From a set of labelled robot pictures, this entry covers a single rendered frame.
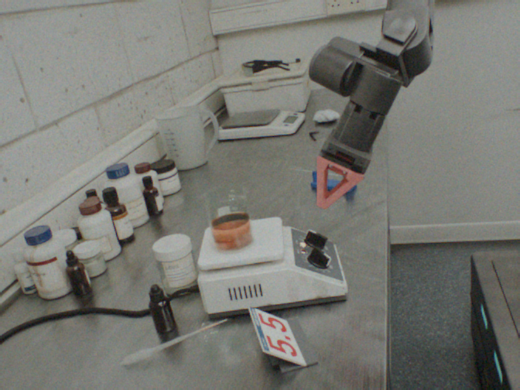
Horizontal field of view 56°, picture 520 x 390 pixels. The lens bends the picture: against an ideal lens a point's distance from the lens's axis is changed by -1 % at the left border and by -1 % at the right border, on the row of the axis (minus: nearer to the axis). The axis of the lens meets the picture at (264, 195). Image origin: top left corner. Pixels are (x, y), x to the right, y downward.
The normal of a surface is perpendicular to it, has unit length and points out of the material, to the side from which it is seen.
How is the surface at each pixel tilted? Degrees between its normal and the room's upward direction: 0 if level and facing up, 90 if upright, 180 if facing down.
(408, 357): 0
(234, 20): 90
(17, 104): 90
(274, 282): 90
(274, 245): 0
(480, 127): 90
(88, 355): 0
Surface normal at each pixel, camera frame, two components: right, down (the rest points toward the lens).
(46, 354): -0.16, -0.91
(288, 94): -0.14, 0.45
